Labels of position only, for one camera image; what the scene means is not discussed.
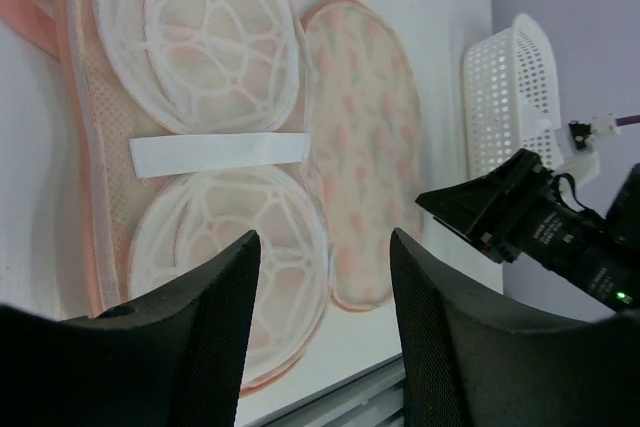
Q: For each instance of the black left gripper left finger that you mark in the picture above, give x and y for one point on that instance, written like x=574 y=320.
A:
x=172 y=357

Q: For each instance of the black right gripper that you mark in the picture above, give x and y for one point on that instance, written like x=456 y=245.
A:
x=520 y=206

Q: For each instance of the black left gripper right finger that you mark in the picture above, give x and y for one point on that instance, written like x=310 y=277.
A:
x=473 y=357

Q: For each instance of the floral mesh laundry bag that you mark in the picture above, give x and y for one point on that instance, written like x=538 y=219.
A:
x=200 y=120

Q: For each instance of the white perforated plastic basket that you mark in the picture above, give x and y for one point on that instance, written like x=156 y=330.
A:
x=511 y=97

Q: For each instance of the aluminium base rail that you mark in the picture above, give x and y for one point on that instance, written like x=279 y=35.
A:
x=374 y=397

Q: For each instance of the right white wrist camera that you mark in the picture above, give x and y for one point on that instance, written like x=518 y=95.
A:
x=574 y=147

